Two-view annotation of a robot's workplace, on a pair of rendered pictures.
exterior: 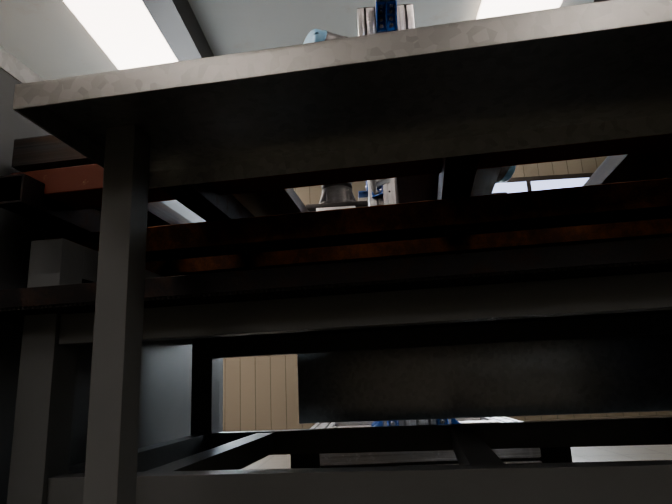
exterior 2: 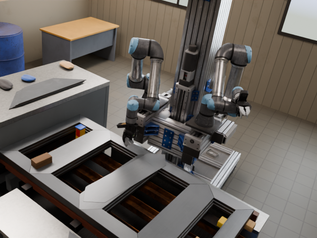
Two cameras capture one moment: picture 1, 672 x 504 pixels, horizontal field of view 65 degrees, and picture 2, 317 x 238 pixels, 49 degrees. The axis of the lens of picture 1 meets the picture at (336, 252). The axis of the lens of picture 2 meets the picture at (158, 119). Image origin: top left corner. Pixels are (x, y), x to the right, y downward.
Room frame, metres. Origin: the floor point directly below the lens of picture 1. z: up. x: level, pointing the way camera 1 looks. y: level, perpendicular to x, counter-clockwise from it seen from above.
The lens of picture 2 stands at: (-0.43, -1.09, 2.36)
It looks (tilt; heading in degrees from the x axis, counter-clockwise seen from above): 30 degrees down; 23
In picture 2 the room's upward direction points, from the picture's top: 9 degrees clockwise
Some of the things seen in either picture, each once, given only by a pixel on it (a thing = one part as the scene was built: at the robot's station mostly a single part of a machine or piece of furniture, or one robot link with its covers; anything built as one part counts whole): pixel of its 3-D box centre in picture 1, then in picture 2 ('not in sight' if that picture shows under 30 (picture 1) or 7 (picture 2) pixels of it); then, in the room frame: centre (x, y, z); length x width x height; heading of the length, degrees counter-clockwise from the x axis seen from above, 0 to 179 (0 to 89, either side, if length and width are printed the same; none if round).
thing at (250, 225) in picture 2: not in sight; (250, 225); (1.30, -1.09, 0.79); 0.06 x 0.05 x 0.04; 171
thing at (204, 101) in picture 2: not in sight; (209, 104); (1.89, -0.52, 1.20); 0.13 x 0.12 x 0.14; 113
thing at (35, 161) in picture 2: not in sight; (41, 160); (0.94, 0.25, 0.89); 0.12 x 0.06 x 0.05; 166
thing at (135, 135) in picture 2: not in sight; (130, 129); (1.39, -0.14, 1.07); 0.09 x 0.08 x 0.12; 82
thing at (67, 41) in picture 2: not in sight; (81, 46); (4.12, 2.39, 0.33); 1.21 x 0.62 x 0.66; 177
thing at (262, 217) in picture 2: not in sight; (183, 180); (1.60, -0.53, 0.66); 1.30 x 0.20 x 0.03; 81
